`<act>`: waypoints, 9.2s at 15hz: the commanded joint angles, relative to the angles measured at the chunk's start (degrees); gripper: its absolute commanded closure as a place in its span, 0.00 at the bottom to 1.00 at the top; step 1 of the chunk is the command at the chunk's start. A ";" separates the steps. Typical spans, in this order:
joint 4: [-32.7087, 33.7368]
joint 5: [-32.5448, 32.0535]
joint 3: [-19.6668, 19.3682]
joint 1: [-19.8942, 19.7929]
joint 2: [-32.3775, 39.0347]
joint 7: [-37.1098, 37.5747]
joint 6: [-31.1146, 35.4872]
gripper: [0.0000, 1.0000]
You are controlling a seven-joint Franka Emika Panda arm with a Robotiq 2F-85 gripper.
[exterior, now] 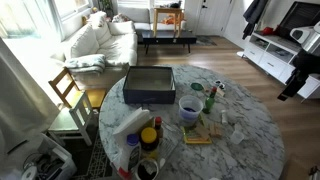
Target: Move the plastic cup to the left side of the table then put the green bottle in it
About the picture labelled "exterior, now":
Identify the hanging dark jacket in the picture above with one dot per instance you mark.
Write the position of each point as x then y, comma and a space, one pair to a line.
252, 15

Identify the wooden block near lid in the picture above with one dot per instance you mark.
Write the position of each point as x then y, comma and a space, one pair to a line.
221, 92

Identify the brown jar yellow lid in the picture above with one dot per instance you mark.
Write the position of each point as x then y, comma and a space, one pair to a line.
149, 142

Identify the wooden chair yellow seat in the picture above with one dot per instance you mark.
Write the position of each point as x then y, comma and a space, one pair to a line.
67, 90

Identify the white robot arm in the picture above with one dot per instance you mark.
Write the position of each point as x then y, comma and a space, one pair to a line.
308, 37

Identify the yellow animal book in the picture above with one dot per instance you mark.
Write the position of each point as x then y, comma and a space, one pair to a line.
191, 136

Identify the wooden blocks beside book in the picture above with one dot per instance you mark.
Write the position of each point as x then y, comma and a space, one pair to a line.
215, 130

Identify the wooden stool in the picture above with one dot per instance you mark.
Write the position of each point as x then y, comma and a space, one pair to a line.
174, 15

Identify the black white small object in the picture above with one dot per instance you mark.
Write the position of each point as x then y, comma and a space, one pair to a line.
219, 84

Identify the white tv cabinet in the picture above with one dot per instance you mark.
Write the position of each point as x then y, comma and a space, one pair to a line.
275, 56

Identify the dark blue cardboard box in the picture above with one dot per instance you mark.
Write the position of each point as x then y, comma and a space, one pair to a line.
149, 85

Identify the clear plastic cup blue lid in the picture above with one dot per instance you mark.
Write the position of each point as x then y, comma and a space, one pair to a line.
189, 109

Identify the small white tube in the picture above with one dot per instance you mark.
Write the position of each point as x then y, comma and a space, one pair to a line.
224, 118

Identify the white storage bin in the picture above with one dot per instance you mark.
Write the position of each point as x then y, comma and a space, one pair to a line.
39, 158

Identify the red capped sauce bottle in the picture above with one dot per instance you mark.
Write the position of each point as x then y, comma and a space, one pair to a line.
158, 126

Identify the green glass bottle red cap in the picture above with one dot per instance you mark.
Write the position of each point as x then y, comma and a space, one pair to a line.
209, 102

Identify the black coffee table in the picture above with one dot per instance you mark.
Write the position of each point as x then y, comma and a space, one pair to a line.
168, 37

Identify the white sofa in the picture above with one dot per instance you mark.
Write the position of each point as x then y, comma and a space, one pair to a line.
115, 41

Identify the grey folded blanket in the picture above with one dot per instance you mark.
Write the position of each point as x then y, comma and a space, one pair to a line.
86, 64

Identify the white cup dark contents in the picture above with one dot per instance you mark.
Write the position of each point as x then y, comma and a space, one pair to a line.
147, 169

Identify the small clear measuring cup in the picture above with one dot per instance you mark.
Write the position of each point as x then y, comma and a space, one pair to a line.
237, 135

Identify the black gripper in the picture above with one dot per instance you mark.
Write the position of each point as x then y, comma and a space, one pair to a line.
305, 64

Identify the white small chair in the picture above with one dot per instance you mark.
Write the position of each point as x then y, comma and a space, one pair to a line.
72, 123

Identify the wooden blocks on book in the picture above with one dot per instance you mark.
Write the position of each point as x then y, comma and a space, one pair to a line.
202, 131

